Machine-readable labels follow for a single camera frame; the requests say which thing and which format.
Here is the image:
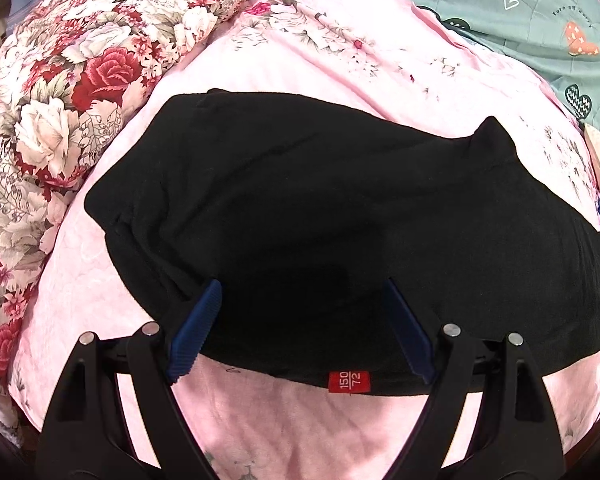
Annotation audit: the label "red floral bolster pillow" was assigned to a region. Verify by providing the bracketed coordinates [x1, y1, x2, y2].
[0, 0, 247, 444]

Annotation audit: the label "black pants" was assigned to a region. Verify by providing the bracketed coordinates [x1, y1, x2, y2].
[84, 90, 600, 396]

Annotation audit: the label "pink floral bedspread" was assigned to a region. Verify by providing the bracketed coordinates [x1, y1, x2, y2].
[9, 0, 600, 479]

